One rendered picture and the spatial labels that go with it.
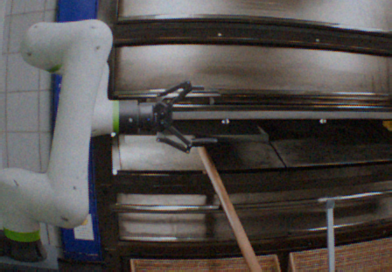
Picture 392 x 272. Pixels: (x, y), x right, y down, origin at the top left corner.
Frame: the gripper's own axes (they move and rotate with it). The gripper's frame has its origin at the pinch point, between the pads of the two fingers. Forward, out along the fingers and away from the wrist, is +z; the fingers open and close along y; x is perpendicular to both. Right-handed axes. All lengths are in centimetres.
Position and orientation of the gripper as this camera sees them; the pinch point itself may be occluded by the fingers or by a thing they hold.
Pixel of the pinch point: (213, 115)
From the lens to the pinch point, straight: 281.3
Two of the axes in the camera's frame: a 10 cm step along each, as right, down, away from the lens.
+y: -0.1, 9.8, 2.1
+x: 0.9, 2.1, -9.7
